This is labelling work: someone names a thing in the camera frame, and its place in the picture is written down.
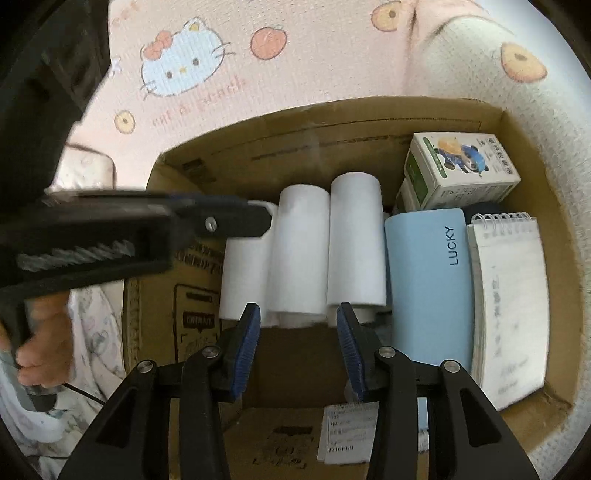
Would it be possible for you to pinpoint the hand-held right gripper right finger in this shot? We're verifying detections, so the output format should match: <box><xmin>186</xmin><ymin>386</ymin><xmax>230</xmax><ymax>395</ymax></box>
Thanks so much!
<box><xmin>336</xmin><ymin>302</ymin><xmax>532</xmax><ymax>480</ymax></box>

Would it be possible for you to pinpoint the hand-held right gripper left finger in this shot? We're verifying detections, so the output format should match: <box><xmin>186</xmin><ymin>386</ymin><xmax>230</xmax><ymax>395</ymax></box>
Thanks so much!
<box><xmin>58</xmin><ymin>302</ymin><xmax>262</xmax><ymax>480</ymax></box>

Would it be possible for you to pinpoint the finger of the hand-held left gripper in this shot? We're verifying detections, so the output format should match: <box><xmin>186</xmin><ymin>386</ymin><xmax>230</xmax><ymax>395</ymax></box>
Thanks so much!
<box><xmin>172</xmin><ymin>193</ymin><xmax>274</xmax><ymax>241</ymax></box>

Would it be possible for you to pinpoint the white paper roll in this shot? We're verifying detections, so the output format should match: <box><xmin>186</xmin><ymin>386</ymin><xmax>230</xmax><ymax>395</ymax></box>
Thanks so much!
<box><xmin>265</xmin><ymin>184</ymin><xmax>332</xmax><ymax>319</ymax></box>
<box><xmin>219</xmin><ymin>200</ymin><xmax>280</xmax><ymax>324</ymax></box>
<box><xmin>326</xmin><ymin>172</ymin><xmax>387</xmax><ymax>309</ymax></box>

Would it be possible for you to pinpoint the brown cardboard box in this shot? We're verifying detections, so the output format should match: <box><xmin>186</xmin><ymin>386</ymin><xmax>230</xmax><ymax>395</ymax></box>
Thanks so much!
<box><xmin>122</xmin><ymin>96</ymin><xmax>578</xmax><ymax>480</ymax></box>

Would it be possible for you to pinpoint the person's left hand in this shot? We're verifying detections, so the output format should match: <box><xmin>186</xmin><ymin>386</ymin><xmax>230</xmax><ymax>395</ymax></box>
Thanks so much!
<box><xmin>13</xmin><ymin>294</ymin><xmax>75</xmax><ymax>388</ymax></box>

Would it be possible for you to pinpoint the light blue pouch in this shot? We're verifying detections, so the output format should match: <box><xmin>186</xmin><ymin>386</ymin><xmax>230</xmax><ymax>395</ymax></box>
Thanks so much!
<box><xmin>384</xmin><ymin>208</ymin><xmax>477</xmax><ymax>372</ymax></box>

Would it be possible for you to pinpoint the white spiral notepad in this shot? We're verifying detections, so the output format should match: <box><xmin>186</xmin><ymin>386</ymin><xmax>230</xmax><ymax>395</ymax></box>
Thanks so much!
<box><xmin>465</xmin><ymin>211</ymin><xmax>551</xmax><ymax>411</ymax></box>

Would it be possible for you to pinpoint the pink printed blanket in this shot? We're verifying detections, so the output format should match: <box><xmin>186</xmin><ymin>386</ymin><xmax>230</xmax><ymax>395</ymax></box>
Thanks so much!
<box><xmin>46</xmin><ymin>0</ymin><xmax>587</xmax><ymax>480</ymax></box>

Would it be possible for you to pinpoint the green white cartoon carton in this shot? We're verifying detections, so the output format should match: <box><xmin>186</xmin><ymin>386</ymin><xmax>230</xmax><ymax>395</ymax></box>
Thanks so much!
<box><xmin>394</xmin><ymin>132</ymin><xmax>522</xmax><ymax>214</ymax></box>

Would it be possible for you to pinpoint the black cable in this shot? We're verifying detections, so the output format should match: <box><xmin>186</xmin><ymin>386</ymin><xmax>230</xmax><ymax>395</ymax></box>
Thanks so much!
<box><xmin>59</xmin><ymin>382</ymin><xmax>122</xmax><ymax>409</ymax></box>

